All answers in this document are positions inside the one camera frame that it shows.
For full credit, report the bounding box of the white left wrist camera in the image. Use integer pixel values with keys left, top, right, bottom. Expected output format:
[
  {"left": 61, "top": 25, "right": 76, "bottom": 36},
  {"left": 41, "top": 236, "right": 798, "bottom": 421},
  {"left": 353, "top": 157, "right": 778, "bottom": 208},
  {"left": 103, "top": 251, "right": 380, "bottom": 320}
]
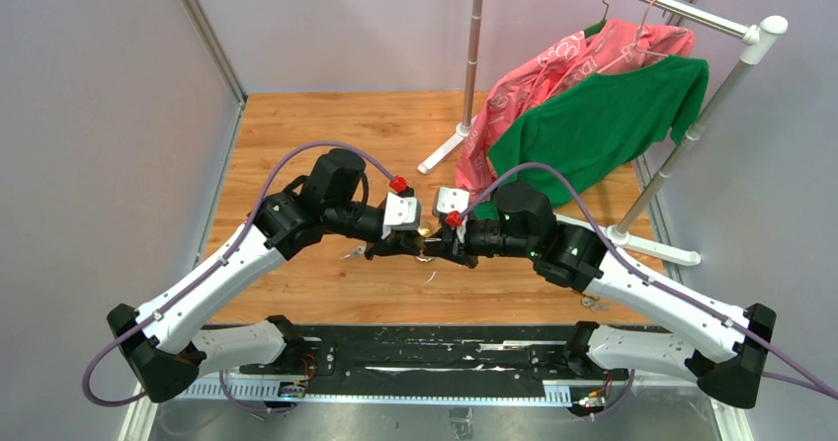
[{"left": 381, "top": 193, "right": 422, "bottom": 238}]

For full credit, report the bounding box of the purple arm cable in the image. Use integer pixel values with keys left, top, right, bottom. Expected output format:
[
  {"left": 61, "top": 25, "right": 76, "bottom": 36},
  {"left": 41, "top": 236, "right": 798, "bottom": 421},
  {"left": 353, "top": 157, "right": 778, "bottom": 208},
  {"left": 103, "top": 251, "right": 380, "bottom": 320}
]
[
  {"left": 81, "top": 141, "right": 410, "bottom": 407},
  {"left": 445, "top": 162, "right": 838, "bottom": 402}
]

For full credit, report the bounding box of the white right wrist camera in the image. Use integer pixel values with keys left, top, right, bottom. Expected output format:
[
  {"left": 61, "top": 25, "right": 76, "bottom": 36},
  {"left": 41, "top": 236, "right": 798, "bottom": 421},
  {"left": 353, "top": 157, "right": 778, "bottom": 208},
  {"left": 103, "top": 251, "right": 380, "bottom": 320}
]
[{"left": 432, "top": 187, "right": 469, "bottom": 243}]

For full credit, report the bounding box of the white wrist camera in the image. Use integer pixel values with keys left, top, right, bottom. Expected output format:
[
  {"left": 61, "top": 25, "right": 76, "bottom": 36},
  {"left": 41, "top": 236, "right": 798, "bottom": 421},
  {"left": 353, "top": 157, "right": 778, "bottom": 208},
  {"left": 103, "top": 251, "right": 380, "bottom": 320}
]
[
  {"left": 432, "top": 187, "right": 469, "bottom": 243},
  {"left": 381, "top": 193, "right": 422, "bottom": 238}
]

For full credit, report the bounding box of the small brass padlock with key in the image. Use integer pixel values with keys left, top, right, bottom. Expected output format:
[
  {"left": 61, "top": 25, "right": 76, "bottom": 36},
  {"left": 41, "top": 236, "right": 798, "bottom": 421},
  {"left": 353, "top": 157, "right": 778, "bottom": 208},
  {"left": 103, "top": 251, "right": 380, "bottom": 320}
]
[{"left": 580, "top": 296, "right": 610, "bottom": 311}]

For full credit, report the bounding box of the small loose key bunch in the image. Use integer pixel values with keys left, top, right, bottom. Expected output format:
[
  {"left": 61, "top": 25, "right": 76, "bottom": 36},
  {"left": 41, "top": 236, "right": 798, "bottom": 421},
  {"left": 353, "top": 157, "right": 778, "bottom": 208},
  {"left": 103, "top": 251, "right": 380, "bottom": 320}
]
[{"left": 341, "top": 245, "right": 367, "bottom": 260}]

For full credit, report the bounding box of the metal clothes rack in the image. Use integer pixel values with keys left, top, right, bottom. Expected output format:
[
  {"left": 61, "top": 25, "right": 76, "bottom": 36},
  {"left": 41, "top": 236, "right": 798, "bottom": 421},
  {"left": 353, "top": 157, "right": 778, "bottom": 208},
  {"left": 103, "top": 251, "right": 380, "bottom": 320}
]
[{"left": 418, "top": 0, "right": 788, "bottom": 266}]

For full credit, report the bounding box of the pink printed shirt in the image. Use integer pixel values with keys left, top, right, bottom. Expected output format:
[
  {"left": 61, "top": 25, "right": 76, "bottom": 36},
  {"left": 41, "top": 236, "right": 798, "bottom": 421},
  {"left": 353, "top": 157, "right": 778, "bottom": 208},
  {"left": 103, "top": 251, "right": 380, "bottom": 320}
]
[{"left": 457, "top": 19, "right": 695, "bottom": 169}]

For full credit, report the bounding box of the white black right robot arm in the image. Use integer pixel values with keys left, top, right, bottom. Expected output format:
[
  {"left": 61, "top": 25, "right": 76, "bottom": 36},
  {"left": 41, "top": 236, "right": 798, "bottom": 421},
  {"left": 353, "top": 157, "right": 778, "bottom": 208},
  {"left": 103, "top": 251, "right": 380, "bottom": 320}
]
[{"left": 426, "top": 182, "right": 776, "bottom": 409}]

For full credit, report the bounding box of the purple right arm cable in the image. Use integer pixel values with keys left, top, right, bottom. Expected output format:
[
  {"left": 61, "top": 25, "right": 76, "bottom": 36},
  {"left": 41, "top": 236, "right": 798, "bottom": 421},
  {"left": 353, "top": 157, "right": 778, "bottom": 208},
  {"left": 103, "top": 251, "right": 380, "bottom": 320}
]
[{"left": 445, "top": 162, "right": 838, "bottom": 402}]

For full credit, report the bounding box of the green t-shirt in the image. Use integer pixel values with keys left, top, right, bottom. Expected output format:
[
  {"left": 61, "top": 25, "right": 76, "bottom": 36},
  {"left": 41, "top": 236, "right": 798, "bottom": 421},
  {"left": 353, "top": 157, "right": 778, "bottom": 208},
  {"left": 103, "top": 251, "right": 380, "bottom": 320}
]
[{"left": 456, "top": 55, "right": 710, "bottom": 218}]

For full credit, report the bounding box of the large brass padlock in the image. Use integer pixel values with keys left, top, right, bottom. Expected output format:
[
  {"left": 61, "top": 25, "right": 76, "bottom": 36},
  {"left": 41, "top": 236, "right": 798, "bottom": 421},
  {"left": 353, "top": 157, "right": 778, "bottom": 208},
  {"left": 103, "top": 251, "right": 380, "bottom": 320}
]
[{"left": 415, "top": 222, "right": 439, "bottom": 263}]

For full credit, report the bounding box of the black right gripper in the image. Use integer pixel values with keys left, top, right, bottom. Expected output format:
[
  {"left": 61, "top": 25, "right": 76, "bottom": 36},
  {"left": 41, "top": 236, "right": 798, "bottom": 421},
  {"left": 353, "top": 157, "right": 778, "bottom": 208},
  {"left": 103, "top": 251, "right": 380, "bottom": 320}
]
[{"left": 423, "top": 213, "right": 538, "bottom": 269}]

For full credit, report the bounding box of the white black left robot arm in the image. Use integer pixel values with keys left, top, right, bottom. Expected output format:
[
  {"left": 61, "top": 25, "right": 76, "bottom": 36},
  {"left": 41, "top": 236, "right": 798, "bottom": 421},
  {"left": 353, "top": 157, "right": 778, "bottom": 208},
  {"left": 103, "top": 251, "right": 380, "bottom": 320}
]
[{"left": 107, "top": 142, "right": 421, "bottom": 403}]

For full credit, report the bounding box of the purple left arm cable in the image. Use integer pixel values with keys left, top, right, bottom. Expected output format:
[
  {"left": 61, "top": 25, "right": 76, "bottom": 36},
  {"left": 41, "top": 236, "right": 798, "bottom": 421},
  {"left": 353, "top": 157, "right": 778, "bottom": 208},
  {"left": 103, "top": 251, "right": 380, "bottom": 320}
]
[{"left": 81, "top": 141, "right": 410, "bottom": 407}]

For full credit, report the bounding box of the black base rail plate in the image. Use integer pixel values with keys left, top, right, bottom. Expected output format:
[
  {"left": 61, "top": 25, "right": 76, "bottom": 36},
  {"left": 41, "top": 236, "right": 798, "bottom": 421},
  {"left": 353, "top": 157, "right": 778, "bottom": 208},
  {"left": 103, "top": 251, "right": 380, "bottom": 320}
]
[{"left": 238, "top": 322, "right": 656, "bottom": 400}]

